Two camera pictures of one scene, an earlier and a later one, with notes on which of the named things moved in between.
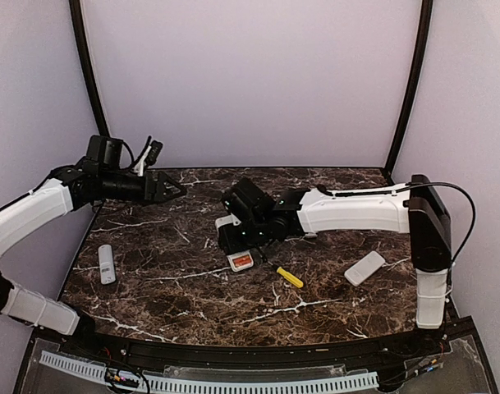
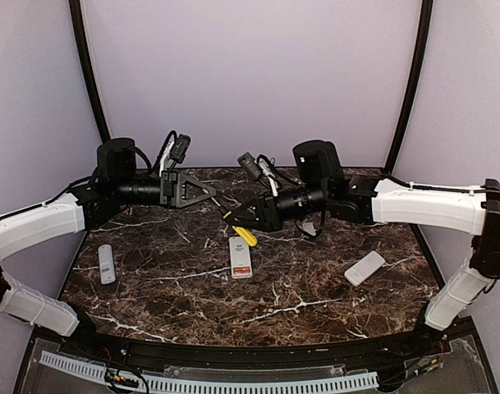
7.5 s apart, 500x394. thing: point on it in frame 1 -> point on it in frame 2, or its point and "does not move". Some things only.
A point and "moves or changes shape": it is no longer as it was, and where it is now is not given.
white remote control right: (364, 268) does not move
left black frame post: (96, 96) does not move
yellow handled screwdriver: (288, 276) moves or changes shape
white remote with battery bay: (239, 261) moves or changes shape
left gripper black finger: (167, 188) -> (190, 191)
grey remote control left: (107, 266) does not move
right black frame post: (415, 84) does not move
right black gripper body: (254, 235) -> (273, 221)
